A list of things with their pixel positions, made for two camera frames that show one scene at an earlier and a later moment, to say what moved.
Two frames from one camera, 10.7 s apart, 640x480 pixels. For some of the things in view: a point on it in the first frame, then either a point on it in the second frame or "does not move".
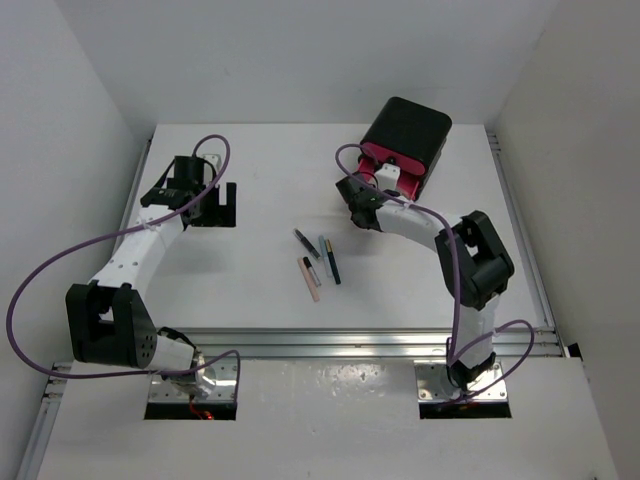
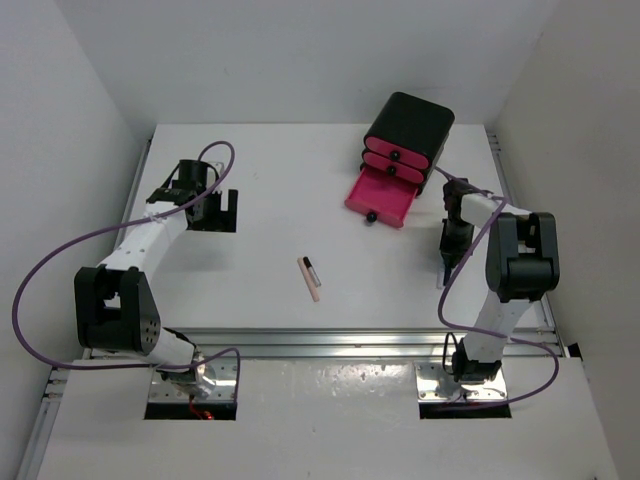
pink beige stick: (309, 280) does not move
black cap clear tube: (312, 271) does not move
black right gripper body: (355, 218) → (457, 239)
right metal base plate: (429, 387) does not move
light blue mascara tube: (325, 255) → (440, 276)
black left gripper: (220, 215) does not move
